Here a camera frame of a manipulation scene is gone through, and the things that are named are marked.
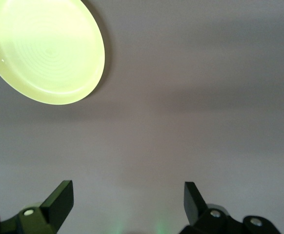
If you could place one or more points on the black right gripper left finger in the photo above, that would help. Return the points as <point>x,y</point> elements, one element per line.
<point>56,207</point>

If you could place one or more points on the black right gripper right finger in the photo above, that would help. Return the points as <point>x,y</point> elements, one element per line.
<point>193,207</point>

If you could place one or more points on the yellow round plate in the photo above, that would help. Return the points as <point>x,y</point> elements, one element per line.
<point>46,51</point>

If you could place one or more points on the brown table cover sheet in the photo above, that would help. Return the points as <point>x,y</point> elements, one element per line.
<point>181,97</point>

